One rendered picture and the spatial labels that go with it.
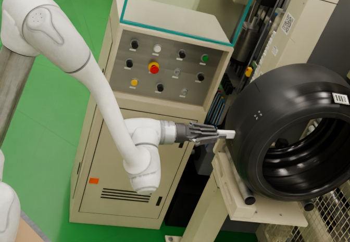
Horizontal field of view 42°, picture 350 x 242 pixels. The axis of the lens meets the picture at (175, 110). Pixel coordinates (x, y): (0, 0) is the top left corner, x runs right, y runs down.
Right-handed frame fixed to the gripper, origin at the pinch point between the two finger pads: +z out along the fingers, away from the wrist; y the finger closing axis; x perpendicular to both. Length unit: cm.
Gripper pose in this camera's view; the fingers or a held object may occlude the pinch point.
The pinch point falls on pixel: (225, 134)
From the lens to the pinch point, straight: 174.8
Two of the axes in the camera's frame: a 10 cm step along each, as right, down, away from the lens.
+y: -1.6, -5.7, 8.0
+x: -1.6, 8.2, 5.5
